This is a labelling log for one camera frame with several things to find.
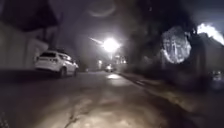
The distant vehicle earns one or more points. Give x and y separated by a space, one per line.
108 68

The street lamp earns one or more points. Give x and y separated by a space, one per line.
111 45

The dark asphalt road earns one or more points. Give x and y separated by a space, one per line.
100 103

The white car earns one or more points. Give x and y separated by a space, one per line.
56 62

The dark roadside verge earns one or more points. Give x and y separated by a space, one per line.
180 90

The building with dark roof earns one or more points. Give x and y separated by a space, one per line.
26 15

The pale long wall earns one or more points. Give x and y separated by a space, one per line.
18 51

